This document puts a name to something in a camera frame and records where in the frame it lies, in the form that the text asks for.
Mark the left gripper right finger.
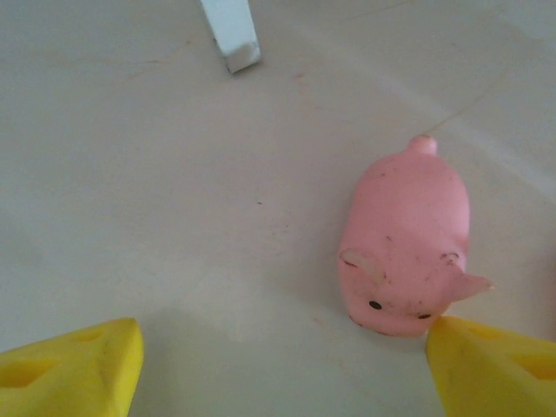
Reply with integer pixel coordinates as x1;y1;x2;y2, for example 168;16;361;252
425;315;556;417

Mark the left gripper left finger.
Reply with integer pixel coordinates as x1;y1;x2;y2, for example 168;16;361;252
0;317;145;417

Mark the pink plastic pig toy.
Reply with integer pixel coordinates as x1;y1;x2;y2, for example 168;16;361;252
337;135;496;338

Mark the wooden shelf with white frame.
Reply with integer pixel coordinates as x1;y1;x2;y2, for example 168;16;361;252
199;0;264;76

